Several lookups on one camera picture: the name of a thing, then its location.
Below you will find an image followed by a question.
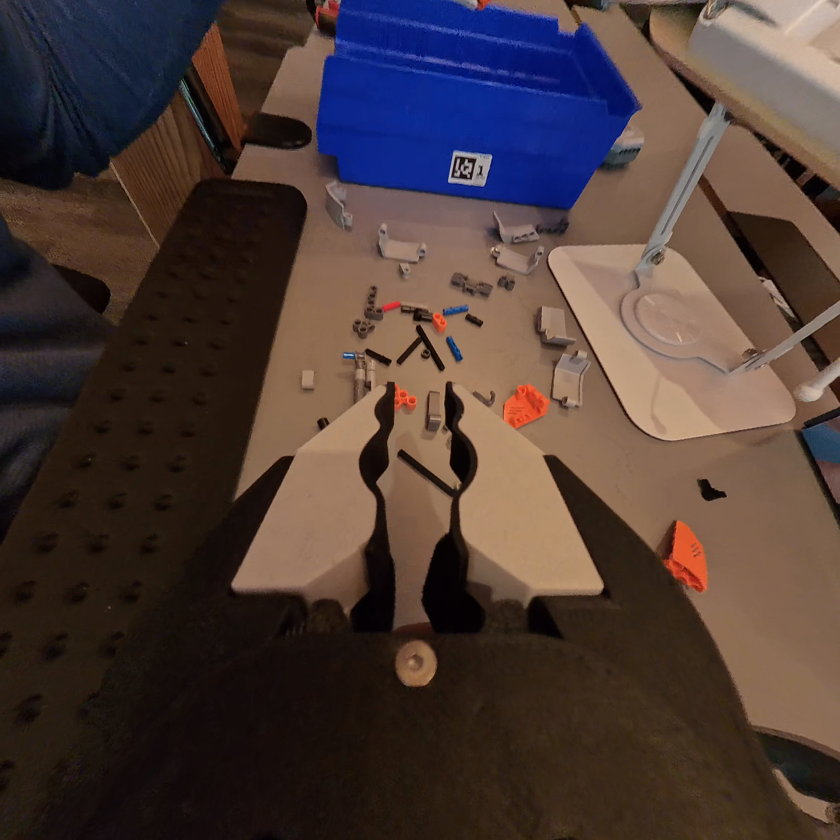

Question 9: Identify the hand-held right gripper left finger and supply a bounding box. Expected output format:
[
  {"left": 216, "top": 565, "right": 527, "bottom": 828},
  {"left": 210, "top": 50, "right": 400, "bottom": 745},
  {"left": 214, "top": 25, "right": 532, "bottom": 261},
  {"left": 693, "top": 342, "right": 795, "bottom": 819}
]
[{"left": 230, "top": 381, "right": 397, "bottom": 634}]

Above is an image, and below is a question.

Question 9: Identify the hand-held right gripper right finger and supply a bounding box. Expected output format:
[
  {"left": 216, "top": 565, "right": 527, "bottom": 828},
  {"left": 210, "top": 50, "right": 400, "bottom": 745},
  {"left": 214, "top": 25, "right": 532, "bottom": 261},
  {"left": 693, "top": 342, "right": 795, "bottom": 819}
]
[{"left": 422, "top": 381, "right": 606, "bottom": 634}]

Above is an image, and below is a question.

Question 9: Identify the person's left forearm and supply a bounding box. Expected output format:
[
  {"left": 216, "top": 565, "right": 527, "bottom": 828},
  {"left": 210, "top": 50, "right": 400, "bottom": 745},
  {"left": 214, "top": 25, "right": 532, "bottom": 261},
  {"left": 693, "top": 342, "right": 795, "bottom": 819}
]
[{"left": 0, "top": 0, "right": 227, "bottom": 191}]

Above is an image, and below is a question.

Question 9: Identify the long black axle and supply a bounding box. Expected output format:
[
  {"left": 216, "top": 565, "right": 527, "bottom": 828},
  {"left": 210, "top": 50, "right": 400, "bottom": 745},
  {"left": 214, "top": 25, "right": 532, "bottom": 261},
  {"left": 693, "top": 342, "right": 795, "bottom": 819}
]
[{"left": 397, "top": 449, "right": 462, "bottom": 497}]

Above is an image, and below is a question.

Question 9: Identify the orange flat panel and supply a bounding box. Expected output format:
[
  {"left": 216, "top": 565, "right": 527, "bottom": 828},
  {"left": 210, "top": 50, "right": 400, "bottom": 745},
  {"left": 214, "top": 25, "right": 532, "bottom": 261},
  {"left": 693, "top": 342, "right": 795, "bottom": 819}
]
[{"left": 503, "top": 384, "right": 551, "bottom": 429}]

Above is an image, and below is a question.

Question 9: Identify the grey curved panel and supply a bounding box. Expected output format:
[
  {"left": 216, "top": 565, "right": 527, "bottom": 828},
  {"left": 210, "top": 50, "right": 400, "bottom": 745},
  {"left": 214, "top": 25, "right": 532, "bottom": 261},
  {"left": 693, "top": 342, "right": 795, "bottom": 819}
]
[
  {"left": 491, "top": 244, "right": 546, "bottom": 275},
  {"left": 551, "top": 350, "right": 590, "bottom": 411},
  {"left": 377, "top": 223, "right": 427, "bottom": 262},
  {"left": 537, "top": 306, "right": 577, "bottom": 347}
]

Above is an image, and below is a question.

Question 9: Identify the orange wedge brick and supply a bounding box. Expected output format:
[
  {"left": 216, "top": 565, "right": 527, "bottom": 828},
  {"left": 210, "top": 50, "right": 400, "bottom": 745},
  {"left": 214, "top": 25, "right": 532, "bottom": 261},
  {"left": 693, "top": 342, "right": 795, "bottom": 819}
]
[{"left": 661, "top": 520, "right": 710, "bottom": 593}]

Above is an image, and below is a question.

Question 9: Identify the black dimpled mat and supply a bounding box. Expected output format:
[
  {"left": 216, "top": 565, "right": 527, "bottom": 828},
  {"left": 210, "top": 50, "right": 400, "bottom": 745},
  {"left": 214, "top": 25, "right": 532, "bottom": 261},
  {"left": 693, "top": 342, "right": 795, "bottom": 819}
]
[{"left": 0, "top": 178, "right": 308, "bottom": 840}]

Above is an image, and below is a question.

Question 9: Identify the white book stand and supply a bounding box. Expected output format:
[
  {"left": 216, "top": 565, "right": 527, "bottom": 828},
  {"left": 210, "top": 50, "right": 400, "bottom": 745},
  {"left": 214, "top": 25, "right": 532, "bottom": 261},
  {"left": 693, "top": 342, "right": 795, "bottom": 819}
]
[{"left": 620, "top": 101, "right": 840, "bottom": 376}]

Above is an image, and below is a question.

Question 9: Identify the light grey angled panel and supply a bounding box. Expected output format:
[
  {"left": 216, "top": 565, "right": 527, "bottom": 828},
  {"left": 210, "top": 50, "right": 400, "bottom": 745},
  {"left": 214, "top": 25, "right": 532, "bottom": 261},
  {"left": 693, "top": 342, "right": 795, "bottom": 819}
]
[{"left": 492, "top": 211, "right": 540, "bottom": 245}]

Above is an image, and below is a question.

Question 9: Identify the robot kit box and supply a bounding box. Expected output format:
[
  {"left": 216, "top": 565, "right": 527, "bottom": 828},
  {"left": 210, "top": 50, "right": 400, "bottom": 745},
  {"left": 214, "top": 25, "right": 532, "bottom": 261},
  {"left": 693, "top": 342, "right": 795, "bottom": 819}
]
[{"left": 801, "top": 407, "right": 840, "bottom": 506}]

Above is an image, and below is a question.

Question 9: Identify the white tipped rod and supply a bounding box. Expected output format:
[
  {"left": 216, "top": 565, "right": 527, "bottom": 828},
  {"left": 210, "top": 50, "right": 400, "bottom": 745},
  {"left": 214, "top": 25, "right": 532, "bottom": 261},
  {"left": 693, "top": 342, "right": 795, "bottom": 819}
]
[{"left": 793, "top": 360, "right": 840, "bottom": 403}]

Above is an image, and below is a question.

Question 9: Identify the grey controller hub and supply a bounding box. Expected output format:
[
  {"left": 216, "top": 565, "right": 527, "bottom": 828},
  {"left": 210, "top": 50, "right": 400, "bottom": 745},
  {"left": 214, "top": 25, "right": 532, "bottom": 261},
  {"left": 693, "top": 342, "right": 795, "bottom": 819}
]
[{"left": 602, "top": 125, "right": 643, "bottom": 165}]

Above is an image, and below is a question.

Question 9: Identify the black chair armrest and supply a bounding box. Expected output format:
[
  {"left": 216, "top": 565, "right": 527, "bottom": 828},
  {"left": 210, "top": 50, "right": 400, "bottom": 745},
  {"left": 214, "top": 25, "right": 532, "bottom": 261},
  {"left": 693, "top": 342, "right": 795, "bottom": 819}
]
[{"left": 246, "top": 113, "right": 313, "bottom": 151}]

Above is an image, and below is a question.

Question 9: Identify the blue storage box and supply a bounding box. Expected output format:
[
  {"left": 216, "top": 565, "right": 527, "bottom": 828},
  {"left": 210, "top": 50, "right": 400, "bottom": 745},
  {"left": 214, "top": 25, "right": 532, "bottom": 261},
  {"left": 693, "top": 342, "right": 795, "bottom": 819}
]
[{"left": 316, "top": 0, "right": 642, "bottom": 210}]

